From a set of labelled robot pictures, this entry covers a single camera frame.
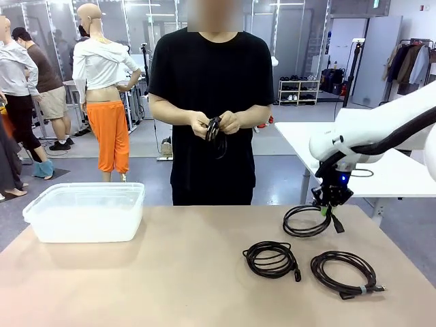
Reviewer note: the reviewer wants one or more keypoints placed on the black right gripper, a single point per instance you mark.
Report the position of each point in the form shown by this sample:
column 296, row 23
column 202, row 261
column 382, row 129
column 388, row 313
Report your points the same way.
column 335, row 189

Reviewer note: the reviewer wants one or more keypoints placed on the person's left forearm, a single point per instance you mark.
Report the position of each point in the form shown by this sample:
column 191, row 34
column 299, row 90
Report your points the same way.
column 253, row 114

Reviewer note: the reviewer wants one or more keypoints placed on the person's right forearm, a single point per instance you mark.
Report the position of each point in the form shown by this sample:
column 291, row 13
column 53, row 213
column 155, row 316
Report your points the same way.
column 170, row 114

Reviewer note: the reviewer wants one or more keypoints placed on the person's left hand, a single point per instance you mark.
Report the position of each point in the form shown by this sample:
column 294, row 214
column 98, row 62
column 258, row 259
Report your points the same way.
column 231, row 122

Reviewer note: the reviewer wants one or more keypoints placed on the person's right hand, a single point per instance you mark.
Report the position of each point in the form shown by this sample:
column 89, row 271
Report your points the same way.
column 199, row 126

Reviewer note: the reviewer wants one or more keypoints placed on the white side table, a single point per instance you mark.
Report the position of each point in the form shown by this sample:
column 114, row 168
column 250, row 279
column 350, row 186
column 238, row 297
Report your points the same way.
column 296, row 136

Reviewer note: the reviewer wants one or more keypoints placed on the wooden shoe rack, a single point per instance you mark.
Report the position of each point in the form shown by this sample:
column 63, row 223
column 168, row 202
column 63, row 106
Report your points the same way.
column 299, row 89

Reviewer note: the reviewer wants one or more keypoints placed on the black bags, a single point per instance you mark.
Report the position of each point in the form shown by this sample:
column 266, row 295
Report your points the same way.
column 332, row 80

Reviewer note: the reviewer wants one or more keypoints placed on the clothes rack with coats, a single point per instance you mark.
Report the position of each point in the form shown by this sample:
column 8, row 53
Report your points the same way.
column 408, row 64

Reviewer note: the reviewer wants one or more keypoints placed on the person in black t-shirt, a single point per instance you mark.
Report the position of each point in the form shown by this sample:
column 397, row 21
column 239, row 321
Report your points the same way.
column 211, row 85

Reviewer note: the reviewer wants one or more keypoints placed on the black tripod pole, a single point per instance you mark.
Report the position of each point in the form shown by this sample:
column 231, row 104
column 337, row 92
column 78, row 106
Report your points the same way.
column 358, row 40

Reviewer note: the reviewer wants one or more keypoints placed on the mannequin in orange pants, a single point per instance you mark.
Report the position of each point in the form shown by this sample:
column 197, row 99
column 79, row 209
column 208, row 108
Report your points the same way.
column 109, row 136

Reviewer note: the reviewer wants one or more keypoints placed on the clear plastic storage container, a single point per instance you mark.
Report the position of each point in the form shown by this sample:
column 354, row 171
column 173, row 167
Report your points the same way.
column 85, row 225

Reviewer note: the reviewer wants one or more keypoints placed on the blue shoe cover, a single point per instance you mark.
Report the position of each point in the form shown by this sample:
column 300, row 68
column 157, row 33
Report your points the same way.
column 42, row 169

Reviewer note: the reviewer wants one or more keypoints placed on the person in brown shirt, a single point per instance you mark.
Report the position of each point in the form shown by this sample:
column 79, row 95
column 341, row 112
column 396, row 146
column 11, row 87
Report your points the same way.
column 47, row 75

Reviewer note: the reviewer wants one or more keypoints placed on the mannequin in dark grey skirt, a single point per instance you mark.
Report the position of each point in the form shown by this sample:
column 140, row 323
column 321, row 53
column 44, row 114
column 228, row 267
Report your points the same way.
column 7, row 163

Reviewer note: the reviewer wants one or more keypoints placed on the mannequin in grey top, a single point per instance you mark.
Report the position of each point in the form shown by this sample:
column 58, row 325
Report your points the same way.
column 13, row 68

